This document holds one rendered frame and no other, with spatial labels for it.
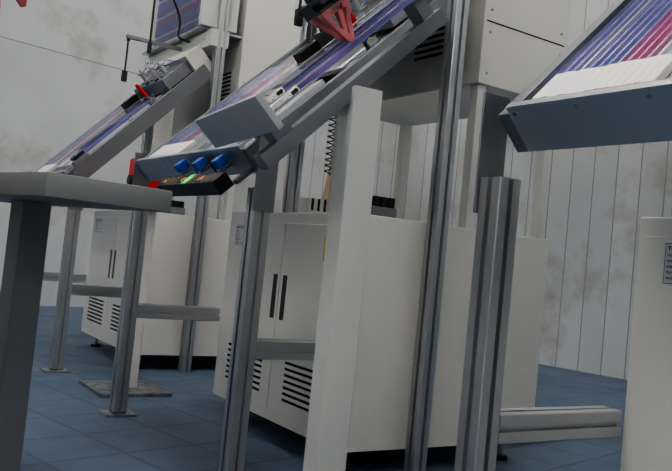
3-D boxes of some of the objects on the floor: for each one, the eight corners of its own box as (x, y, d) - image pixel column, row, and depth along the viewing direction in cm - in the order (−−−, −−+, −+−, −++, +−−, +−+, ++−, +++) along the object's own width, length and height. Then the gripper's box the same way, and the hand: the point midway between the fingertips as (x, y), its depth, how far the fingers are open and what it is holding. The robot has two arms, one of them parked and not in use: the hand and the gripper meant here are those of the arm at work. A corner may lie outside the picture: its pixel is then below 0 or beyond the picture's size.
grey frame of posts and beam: (223, 495, 162) (317, -387, 172) (107, 412, 227) (180, -223, 237) (428, 477, 192) (498, -273, 202) (274, 408, 257) (332, -156, 267)
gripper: (279, -13, 148) (326, 57, 152) (299, -29, 138) (349, 45, 142) (305, -31, 150) (351, 37, 154) (327, -49, 141) (375, 25, 145)
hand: (347, 37), depth 148 cm, fingers closed, pressing on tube
